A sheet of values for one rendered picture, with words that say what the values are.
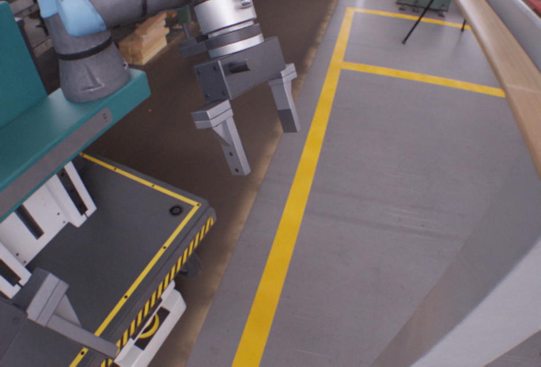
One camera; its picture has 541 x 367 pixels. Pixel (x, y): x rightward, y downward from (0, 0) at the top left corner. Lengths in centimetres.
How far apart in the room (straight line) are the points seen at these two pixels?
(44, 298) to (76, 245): 72
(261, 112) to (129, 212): 104
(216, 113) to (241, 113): 144
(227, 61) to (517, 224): 34
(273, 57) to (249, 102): 144
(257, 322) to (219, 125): 82
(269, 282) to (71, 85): 85
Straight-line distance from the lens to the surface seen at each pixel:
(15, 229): 101
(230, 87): 43
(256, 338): 113
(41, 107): 80
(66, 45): 72
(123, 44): 262
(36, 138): 70
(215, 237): 131
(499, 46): 22
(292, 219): 135
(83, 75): 73
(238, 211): 137
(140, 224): 100
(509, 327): 29
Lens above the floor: 108
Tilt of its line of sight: 44 degrees down
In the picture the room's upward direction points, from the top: 1 degrees counter-clockwise
